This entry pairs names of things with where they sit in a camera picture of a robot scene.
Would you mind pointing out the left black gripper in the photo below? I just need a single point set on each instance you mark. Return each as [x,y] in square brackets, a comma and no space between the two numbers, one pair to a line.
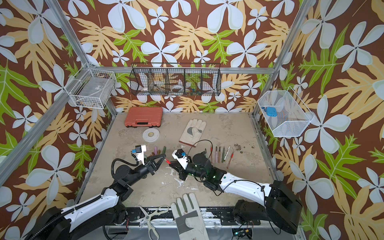
[152,166]

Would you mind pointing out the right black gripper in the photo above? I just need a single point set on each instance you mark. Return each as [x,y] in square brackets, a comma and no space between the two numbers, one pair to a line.
[183,170]

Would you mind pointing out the pink fountain pen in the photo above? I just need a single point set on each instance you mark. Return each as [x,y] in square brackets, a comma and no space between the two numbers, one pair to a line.
[216,154]

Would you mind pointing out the brown fountain pen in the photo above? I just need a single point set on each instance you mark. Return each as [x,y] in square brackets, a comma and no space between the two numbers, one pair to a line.
[219,155]

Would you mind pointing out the dark green pen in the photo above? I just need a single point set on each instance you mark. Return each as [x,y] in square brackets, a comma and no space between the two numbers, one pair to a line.
[223,155]

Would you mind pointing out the brown capped white marker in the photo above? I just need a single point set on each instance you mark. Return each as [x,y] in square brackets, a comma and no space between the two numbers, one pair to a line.
[227,152]

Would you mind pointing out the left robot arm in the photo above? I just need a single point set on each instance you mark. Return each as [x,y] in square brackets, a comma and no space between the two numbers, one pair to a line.
[106,208]

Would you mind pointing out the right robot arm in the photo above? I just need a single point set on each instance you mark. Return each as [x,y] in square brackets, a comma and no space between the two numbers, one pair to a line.
[268,202]

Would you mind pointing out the beige work glove far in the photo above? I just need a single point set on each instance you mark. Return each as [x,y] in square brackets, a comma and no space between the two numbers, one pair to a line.
[193,132]

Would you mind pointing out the beige work glove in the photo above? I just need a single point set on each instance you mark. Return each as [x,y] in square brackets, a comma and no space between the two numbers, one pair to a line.
[189,220]
[193,132]

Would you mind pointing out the red plastic tool case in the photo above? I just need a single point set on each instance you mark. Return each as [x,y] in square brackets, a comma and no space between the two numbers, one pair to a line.
[144,117]

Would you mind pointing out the beige work glove near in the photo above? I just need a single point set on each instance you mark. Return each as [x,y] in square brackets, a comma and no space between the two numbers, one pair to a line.
[189,220]

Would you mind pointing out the white tape roll in basket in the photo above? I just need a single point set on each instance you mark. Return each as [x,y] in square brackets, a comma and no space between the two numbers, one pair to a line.
[177,88]

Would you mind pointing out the blue object in basket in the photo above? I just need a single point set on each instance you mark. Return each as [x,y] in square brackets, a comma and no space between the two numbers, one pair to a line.
[271,112]

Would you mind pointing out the white mesh basket right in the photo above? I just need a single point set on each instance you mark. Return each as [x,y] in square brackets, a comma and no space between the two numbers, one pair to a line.
[294,116]

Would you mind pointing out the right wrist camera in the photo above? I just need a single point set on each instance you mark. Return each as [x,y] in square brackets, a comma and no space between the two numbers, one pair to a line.
[181,156]

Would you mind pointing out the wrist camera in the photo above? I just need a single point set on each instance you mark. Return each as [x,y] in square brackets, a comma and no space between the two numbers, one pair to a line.
[139,153]
[181,156]

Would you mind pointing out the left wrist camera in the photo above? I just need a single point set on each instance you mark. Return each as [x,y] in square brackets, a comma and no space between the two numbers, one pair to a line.
[139,153]

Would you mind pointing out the white handled scissors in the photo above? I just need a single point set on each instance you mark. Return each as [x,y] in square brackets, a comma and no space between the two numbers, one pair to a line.
[147,218]

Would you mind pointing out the black wire basket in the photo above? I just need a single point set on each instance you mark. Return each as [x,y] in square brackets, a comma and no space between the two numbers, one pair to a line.
[197,79]

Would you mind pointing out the white wire basket left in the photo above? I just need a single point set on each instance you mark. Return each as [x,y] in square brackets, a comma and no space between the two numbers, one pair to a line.
[91,87]

